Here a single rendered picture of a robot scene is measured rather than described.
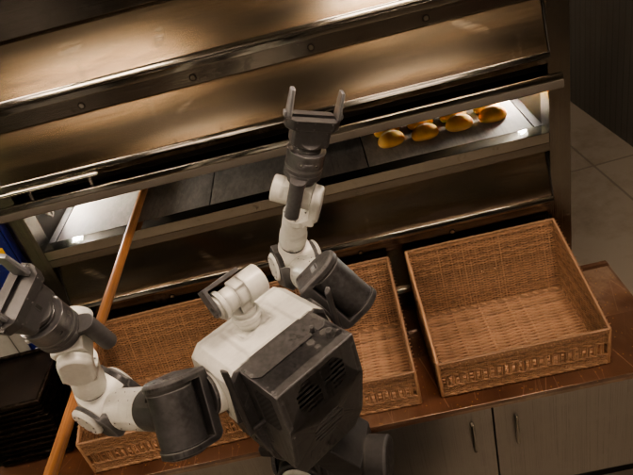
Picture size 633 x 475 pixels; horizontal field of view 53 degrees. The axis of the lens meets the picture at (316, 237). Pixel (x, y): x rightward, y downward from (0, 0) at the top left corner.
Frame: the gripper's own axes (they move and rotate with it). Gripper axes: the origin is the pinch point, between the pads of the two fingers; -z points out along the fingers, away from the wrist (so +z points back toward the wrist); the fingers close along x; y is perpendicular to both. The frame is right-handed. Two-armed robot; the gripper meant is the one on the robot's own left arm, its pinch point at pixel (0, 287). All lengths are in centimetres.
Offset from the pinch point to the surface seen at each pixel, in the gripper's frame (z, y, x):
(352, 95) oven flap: 65, 29, 104
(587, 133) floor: 286, 129, 279
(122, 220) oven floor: 95, -56, 70
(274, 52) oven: 49, 7, 105
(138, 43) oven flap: 36, -30, 96
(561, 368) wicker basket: 128, 98, 46
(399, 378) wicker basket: 116, 49, 32
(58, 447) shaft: 52, -15, -15
